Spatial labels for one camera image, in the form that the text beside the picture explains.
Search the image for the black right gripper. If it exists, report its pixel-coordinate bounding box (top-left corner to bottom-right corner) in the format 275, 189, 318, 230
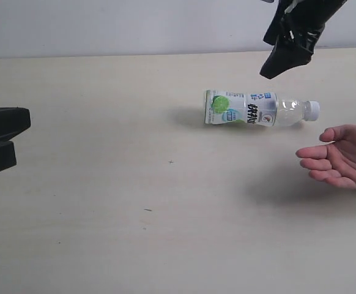
259, 0, 346, 80

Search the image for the lime label drink bottle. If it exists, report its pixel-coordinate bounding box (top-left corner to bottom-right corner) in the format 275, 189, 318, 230
204, 90, 320, 127

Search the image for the open human hand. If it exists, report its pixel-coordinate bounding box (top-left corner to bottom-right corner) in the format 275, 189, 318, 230
296, 124, 356, 189

